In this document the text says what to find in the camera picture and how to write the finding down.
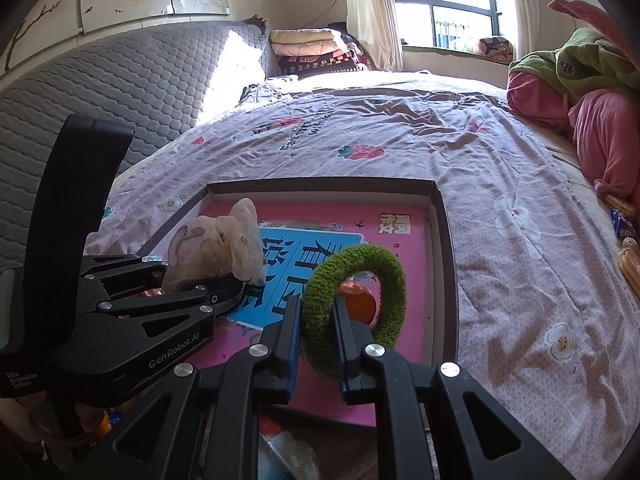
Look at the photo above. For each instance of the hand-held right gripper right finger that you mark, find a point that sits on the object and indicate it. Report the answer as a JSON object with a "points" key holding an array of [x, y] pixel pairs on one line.
{"points": [[343, 345]]}

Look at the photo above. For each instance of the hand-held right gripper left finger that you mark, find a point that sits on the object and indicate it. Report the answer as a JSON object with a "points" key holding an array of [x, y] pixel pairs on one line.
{"points": [[295, 345]]}

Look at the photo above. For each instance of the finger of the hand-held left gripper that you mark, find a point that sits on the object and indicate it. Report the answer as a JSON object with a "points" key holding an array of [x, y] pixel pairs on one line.
{"points": [[200, 297], [125, 272]]}

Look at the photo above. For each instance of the grey shallow cardboard box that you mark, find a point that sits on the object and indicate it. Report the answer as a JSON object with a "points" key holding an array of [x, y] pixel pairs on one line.
{"points": [[445, 270]]}

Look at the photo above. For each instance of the person's left hand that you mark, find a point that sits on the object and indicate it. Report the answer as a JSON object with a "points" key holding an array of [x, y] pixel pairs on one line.
{"points": [[30, 417]]}

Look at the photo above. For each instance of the grey quilted headboard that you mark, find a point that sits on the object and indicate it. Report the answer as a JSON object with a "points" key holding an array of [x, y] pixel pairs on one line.
{"points": [[125, 75]]}

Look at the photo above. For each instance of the dark patterned pillow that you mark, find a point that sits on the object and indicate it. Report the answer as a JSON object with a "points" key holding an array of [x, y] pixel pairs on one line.
{"points": [[265, 91]]}

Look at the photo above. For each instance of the dark checkered folded blanket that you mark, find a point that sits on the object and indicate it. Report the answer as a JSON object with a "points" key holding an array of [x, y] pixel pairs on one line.
{"points": [[320, 64]]}

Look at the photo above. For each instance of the pink folded blanket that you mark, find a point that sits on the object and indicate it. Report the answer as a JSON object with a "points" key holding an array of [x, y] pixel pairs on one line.
{"points": [[310, 50]]}

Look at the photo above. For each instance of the cream folded blanket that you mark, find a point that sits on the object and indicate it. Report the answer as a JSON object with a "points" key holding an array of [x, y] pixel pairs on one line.
{"points": [[302, 36]]}

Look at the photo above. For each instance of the yellow snack packet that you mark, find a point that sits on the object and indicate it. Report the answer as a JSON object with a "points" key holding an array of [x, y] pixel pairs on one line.
{"points": [[617, 201], [631, 260]]}

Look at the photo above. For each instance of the blue snack packet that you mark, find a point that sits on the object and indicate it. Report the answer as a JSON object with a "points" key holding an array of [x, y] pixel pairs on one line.
{"points": [[625, 224]]}

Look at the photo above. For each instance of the cream curtain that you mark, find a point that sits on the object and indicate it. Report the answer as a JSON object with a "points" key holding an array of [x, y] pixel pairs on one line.
{"points": [[372, 15], [525, 10]]}

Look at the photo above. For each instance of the patterned cushion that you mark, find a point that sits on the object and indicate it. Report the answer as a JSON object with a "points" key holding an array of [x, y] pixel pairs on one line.
{"points": [[495, 49]]}

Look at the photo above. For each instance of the pink quilt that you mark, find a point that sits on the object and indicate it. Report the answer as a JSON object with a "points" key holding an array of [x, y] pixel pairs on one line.
{"points": [[610, 135]]}

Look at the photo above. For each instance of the green garment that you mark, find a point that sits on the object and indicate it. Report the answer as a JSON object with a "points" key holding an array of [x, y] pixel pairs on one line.
{"points": [[585, 60]]}

